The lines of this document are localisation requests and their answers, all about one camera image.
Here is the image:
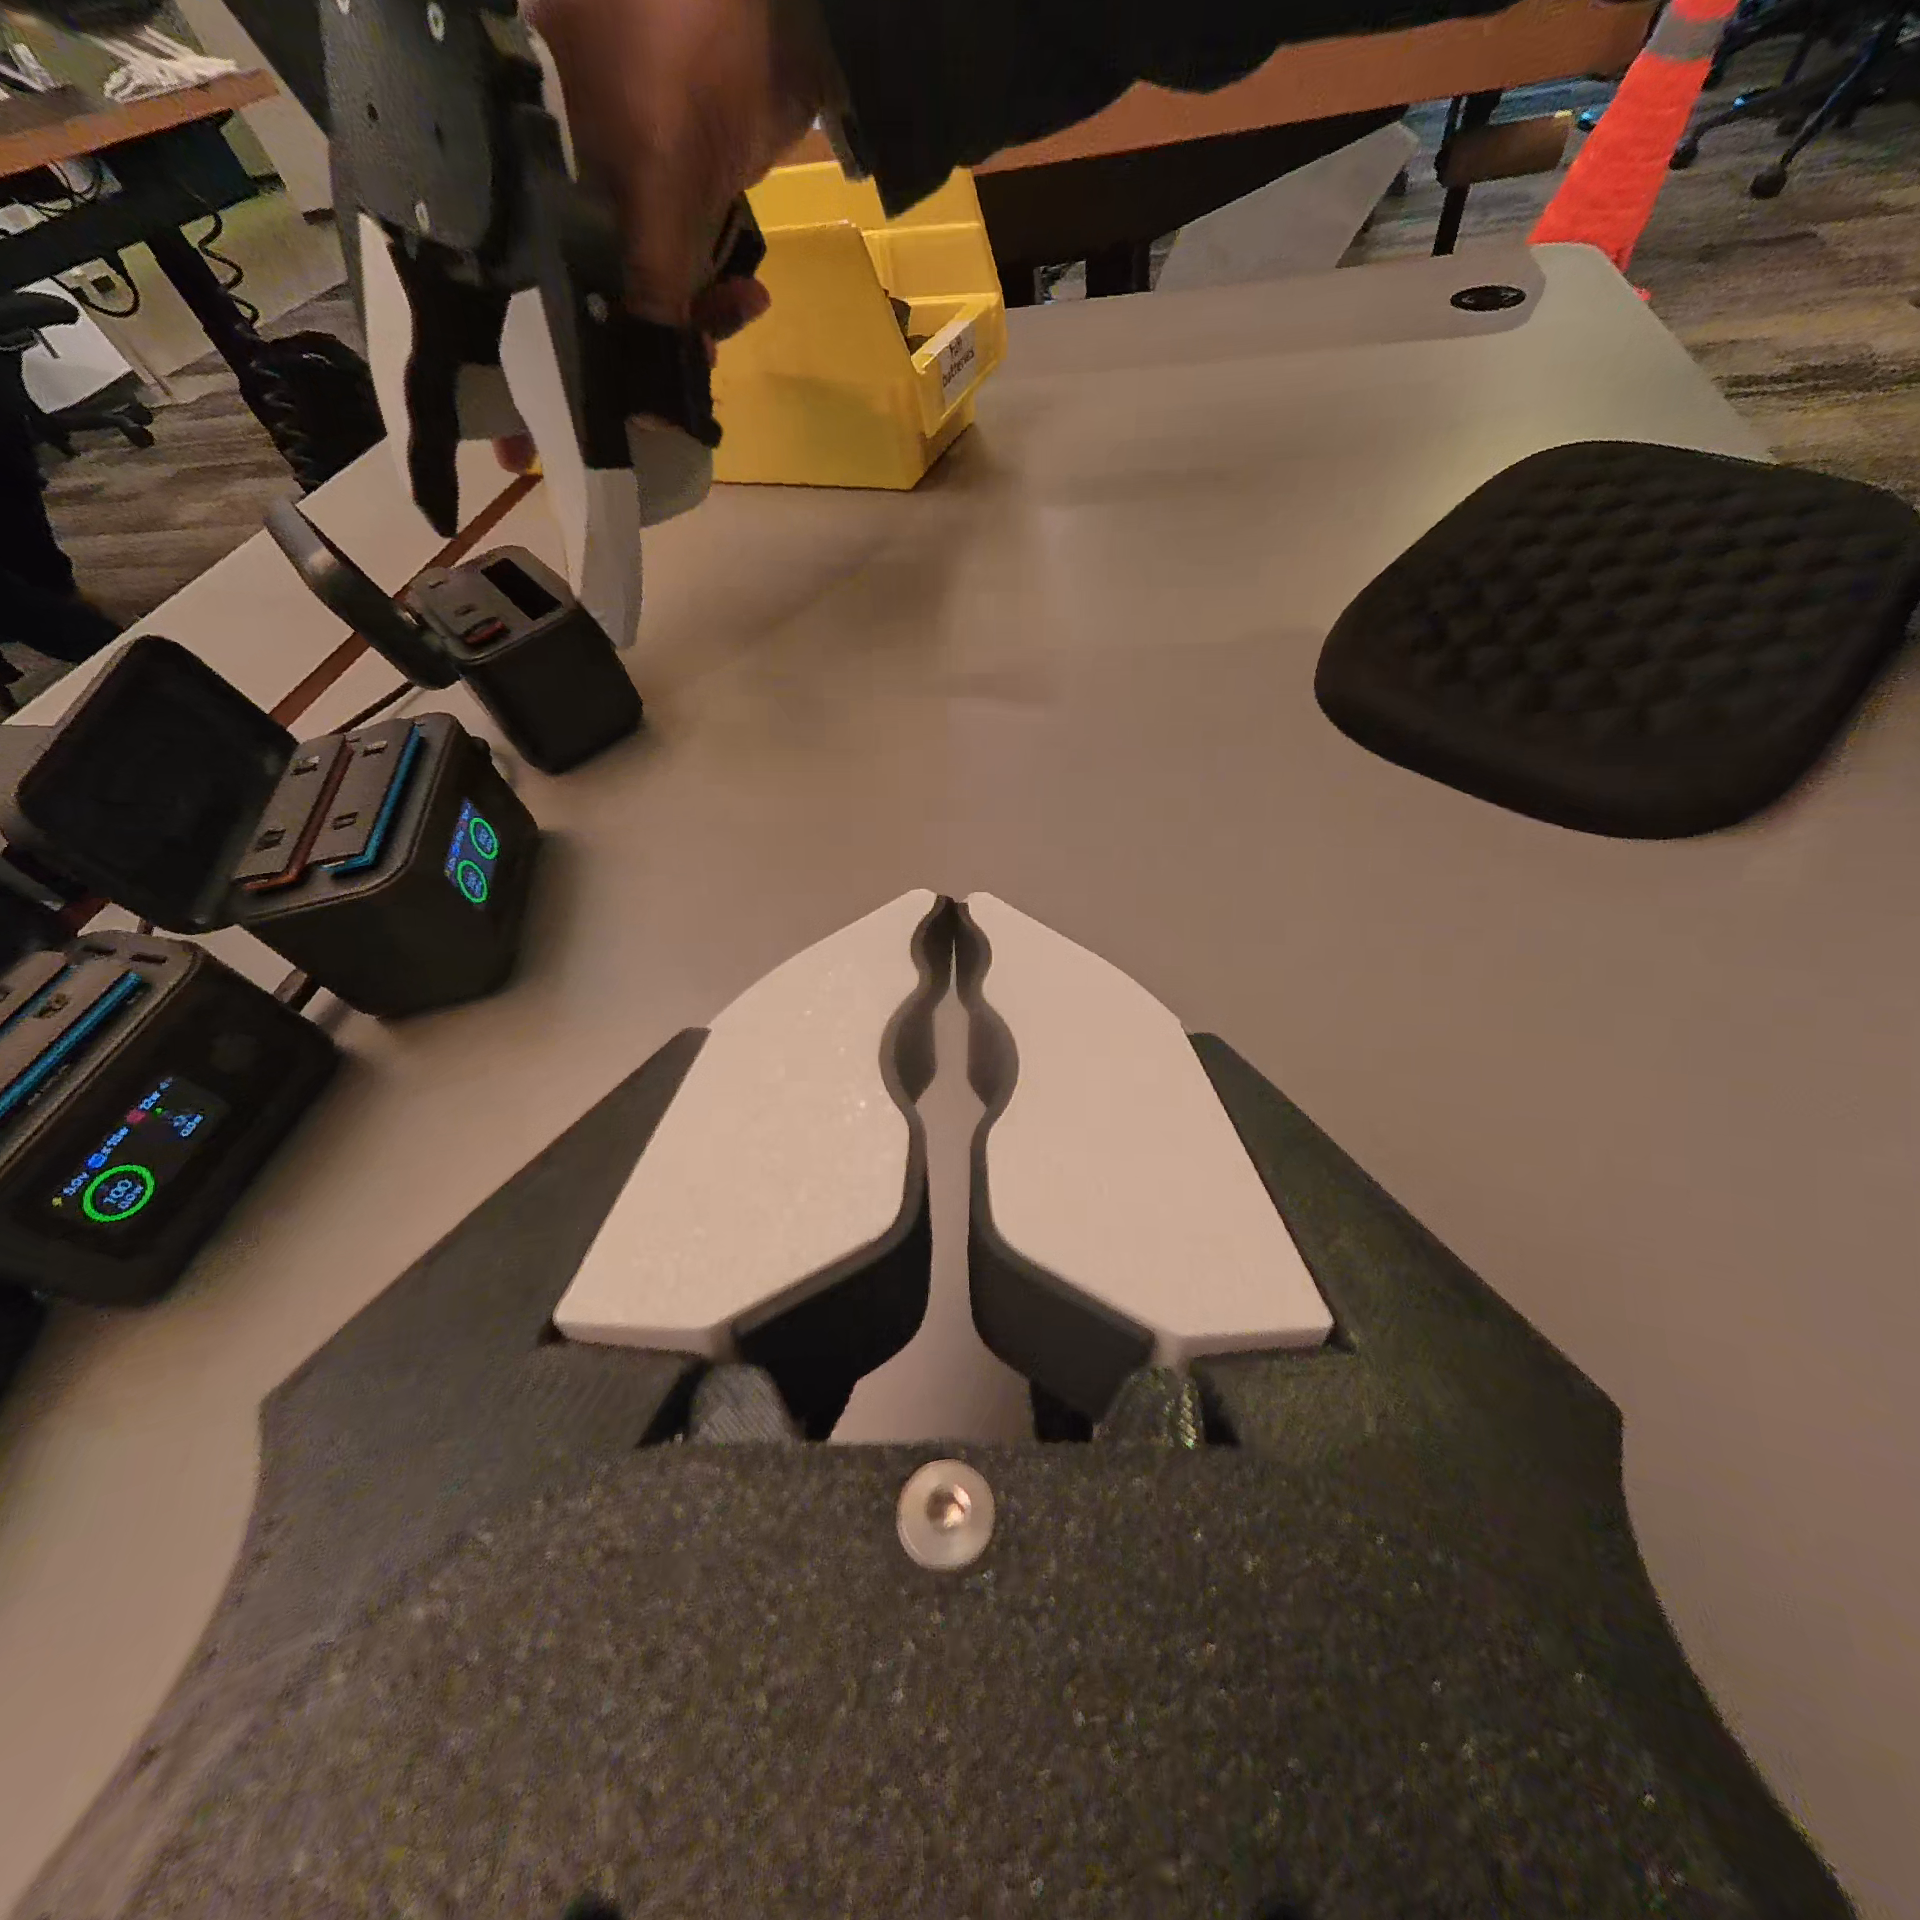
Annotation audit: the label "person's right forearm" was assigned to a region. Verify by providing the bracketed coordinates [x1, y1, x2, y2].
[806, 0, 1669, 219]

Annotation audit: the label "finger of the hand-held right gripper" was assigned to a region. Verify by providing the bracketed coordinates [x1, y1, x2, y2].
[490, 286, 721, 651]
[400, 266, 490, 546]

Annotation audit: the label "wooden desk black legs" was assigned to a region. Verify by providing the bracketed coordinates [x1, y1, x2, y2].
[0, 60, 294, 333]

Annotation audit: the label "black battery charging case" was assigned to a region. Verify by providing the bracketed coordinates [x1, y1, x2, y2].
[0, 931, 338, 1307]
[16, 636, 544, 1016]
[267, 496, 647, 777]

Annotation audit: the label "brown wooden table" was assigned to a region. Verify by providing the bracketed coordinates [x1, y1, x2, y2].
[977, 0, 1672, 301]

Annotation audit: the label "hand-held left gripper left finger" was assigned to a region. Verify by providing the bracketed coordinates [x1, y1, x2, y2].
[556, 888, 955, 1410]

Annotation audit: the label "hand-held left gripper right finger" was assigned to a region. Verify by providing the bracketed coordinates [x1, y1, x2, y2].
[960, 888, 1338, 1418]

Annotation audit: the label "yellow plastic bin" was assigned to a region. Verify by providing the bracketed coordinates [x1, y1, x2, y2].
[713, 157, 1008, 492]

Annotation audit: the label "orange safety cone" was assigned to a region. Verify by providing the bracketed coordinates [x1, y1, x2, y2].
[1531, 0, 1749, 272]

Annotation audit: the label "black camera battery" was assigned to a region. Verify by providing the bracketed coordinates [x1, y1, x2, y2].
[311, 729, 442, 887]
[235, 745, 362, 896]
[0, 956, 160, 1136]

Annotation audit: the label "black quilted pad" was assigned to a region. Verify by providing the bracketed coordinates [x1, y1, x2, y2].
[1315, 443, 1920, 841]

